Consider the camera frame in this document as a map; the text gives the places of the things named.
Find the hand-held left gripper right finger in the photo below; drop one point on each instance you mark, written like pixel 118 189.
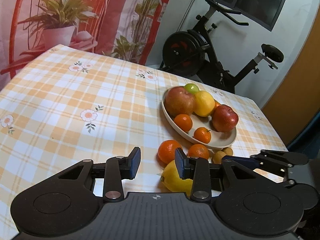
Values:
pixel 178 163

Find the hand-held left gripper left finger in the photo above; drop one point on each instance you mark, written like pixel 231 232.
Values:
pixel 135 162

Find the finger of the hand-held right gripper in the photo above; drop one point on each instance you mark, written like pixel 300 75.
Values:
pixel 242 161
pixel 280 157

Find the yellow lemon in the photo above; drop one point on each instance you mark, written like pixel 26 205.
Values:
pixel 172 177
pixel 204 103

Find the orange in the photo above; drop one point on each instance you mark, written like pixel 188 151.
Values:
pixel 167 151
pixel 198 151

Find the beige round plate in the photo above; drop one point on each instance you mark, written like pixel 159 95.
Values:
pixel 220 140

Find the tangerine with green stem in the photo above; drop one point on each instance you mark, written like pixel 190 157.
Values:
pixel 201 135

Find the small orange tangerine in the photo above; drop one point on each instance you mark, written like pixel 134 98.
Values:
pixel 183 122

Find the red apple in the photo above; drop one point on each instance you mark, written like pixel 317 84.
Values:
pixel 225 118

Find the small orange kumquat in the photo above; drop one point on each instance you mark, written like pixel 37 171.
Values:
pixel 217 104

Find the large red-brown apple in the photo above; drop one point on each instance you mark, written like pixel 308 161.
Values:
pixel 178 101

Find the blue curtain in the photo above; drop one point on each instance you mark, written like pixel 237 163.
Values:
pixel 310 140

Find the brown wooden door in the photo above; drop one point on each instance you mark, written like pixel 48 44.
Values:
pixel 295 100

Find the orange checked floral tablecloth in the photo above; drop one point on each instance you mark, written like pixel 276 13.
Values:
pixel 75 100

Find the black exercise bike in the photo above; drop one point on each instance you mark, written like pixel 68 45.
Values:
pixel 185 52

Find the dark window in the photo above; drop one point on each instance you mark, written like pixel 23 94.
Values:
pixel 262 0

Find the printed wall tapestry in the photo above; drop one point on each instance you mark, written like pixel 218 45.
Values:
pixel 75 5

